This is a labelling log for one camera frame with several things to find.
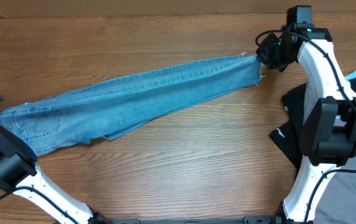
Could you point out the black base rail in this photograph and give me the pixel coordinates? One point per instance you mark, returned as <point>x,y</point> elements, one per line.
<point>190,221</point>

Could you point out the black garment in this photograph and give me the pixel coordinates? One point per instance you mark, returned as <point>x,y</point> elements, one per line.
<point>286,136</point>

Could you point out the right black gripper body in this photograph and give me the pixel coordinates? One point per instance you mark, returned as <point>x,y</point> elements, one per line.
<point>267,52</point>

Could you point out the light blue denim jeans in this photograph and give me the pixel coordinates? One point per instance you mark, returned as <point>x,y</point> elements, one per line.
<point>114,107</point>

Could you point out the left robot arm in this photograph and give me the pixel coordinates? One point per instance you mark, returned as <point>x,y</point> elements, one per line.
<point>20,174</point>

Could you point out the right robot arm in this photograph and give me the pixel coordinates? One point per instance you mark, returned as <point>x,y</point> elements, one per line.
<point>328,137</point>

